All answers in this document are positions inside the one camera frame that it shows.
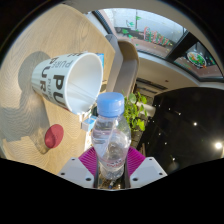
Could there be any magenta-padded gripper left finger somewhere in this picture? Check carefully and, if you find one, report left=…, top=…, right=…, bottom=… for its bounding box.
left=57, top=146, right=100, bottom=190

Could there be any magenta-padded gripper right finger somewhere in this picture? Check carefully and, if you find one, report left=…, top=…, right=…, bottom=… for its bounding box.
left=125, top=146, right=168, bottom=190

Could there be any clear blue-capped water bottle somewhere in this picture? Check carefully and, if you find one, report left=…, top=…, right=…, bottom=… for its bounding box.
left=90, top=92, right=133, bottom=181

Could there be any small light blue carton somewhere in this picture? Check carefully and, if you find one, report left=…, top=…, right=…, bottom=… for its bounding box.
left=81, top=116, right=98, bottom=132

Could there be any flat round red coaster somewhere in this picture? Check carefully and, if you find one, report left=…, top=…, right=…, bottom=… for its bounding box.
left=44, top=123, right=65, bottom=149

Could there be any green potted plant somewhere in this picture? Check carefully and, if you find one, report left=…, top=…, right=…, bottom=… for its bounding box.
left=123, top=92, right=149, bottom=133

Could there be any group of ceiling lights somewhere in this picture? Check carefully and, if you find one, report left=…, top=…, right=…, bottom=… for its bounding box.
left=166, top=106, right=224, bottom=161

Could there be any white mug with black lettering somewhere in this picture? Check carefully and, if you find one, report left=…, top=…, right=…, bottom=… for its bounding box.
left=30, top=51, right=104, bottom=116

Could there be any window with festive decals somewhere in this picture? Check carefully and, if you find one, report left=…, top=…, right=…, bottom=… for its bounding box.
left=91, top=8, right=224, bottom=83

